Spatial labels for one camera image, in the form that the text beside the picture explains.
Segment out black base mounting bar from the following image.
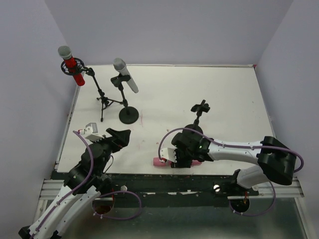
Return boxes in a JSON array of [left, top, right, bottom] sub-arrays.
[[102, 173, 259, 208]]

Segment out black tripod shock-mount stand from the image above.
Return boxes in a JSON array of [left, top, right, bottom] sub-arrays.
[[60, 58, 123, 122]]

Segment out pink microphone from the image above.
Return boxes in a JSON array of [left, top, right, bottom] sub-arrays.
[[153, 157, 202, 167]]

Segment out red glitter microphone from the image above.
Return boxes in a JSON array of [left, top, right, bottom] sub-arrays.
[[58, 45, 85, 86]]

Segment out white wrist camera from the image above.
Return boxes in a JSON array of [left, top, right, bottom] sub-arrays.
[[77, 122, 104, 142], [159, 147, 177, 163]]

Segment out black round-base mic stand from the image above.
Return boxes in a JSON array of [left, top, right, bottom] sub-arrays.
[[186, 100, 210, 133], [111, 74, 139, 124]]

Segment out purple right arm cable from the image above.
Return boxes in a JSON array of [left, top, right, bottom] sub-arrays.
[[158, 127, 305, 217]]

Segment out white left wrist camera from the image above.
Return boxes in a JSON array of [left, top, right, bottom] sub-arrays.
[[77, 122, 104, 142]]

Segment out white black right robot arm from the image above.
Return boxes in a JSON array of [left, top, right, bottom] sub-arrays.
[[171, 130, 297, 190]]

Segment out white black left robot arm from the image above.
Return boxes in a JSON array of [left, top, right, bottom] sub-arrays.
[[18, 123, 131, 239]]

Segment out aluminium frame rail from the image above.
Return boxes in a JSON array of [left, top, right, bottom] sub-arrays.
[[228, 177, 305, 200]]

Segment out silver microphone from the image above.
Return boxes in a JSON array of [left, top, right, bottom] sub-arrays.
[[113, 58, 139, 93]]

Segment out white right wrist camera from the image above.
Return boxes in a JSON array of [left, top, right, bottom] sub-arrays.
[[159, 147, 177, 163]]

